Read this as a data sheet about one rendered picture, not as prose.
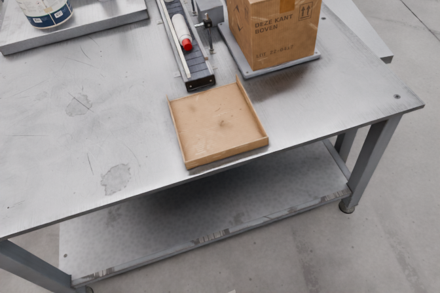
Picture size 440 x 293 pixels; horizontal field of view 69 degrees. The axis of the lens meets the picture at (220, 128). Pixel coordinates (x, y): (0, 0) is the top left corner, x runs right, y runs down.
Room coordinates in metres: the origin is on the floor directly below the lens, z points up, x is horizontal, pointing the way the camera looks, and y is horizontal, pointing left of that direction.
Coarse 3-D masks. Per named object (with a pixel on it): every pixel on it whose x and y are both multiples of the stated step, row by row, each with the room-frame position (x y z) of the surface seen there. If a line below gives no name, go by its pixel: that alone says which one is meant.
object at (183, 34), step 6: (174, 18) 1.19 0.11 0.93; (180, 18) 1.18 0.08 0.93; (174, 24) 1.16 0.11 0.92; (180, 24) 1.13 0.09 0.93; (186, 24) 1.15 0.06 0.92; (180, 30) 1.10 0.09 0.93; (186, 30) 1.09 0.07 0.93; (180, 36) 1.06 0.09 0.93; (186, 36) 1.06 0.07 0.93; (180, 42) 1.05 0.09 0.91; (186, 42) 1.02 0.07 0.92; (186, 48) 1.01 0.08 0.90
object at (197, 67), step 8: (176, 0) 1.42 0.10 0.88; (168, 8) 1.36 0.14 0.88; (176, 8) 1.35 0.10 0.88; (184, 16) 1.27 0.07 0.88; (168, 24) 1.23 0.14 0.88; (192, 40) 1.09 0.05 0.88; (192, 48) 1.04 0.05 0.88; (184, 56) 1.00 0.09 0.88; (192, 56) 0.99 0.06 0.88; (200, 56) 0.98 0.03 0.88; (192, 64) 0.94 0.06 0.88; (200, 64) 0.94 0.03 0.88; (192, 72) 0.90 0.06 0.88; (200, 72) 0.89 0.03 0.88; (208, 72) 0.89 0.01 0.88; (192, 80) 0.86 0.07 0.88
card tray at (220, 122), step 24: (192, 96) 0.82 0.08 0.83; (216, 96) 0.81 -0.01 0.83; (240, 96) 0.79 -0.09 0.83; (192, 120) 0.71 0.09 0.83; (216, 120) 0.69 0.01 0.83; (240, 120) 0.68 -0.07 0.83; (192, 144) 0.61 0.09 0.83; (216, 144) 0.60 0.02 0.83; (240, 144) 0.58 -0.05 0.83; (264, 144) 0.57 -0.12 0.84
